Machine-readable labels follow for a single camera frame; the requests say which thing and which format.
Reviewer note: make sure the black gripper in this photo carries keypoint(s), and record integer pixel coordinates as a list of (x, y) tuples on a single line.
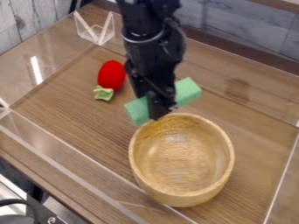
[(152, 58)]

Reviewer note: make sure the green rectangular block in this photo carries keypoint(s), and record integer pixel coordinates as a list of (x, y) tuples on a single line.
[(187, 93)]

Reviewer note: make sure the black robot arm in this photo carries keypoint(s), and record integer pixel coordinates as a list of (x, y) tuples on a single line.
[(148, 18)]

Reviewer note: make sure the brown wooden bowl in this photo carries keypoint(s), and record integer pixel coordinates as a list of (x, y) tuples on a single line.
[(181, 158)]

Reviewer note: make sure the red plush strawberry toy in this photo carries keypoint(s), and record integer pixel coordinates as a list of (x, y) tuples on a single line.
[(111, 77)]

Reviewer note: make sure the black stand base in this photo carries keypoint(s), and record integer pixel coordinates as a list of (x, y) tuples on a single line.
[(25, 211)]

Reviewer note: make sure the clear acrylic corner bracket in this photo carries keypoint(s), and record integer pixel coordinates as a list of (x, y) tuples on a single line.
[(95, 33)]

